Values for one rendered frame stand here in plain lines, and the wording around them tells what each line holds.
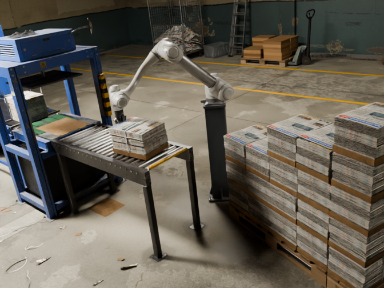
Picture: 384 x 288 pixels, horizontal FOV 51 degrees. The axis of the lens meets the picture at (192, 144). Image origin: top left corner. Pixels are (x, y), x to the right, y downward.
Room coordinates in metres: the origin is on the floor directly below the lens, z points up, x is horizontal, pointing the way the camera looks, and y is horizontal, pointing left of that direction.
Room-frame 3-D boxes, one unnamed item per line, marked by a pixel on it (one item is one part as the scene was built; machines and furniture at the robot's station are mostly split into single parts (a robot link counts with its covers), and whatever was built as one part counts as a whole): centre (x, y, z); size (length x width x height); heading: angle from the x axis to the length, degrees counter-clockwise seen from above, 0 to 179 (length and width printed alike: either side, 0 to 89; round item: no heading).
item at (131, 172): (3.15, 0.85, 0.74); 1.34 x 0.05 x 0.12; 46
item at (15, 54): (4.03, 1.41, 1.65); 0.60 x 0.45 x 0.20; 136
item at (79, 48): (4.03, 1.41, 1.50); 0.94 x 0.68 x 0.10; 136
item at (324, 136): (2.39, -0.94, 1.06); 0.37 x 0.28 x 0.01; 117
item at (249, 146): (2.75, -0.72, 0.42); 1.17 x 0.39 x 0.83; 28
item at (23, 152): (4.04, 1.41, 0.38); 0.94 x 0.69 x 0.63; 136
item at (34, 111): (4.43, 1.82, 0.93); 0.38 x 0.30 x 0.26; 46
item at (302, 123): (2.63, -0.77, 1.06); 0.37 x 0.29 x 0.01; 119
